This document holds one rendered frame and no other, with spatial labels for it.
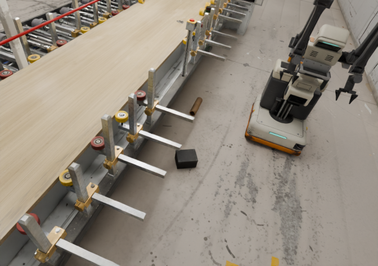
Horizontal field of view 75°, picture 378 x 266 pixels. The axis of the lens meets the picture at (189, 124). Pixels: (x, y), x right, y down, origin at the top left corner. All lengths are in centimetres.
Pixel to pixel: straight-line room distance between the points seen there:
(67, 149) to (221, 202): 143
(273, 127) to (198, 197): 111
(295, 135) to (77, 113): 213
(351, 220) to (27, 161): 266
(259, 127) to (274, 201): 76
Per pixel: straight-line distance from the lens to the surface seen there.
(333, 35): 229
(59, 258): 141
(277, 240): 239
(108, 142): 132
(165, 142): 158
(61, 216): 159
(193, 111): 297
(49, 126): 162
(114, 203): 134
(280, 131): 279
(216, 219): 227
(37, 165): 145
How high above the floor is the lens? 200
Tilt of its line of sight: 44 degrees down
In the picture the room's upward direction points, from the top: 12 degrees clockwise
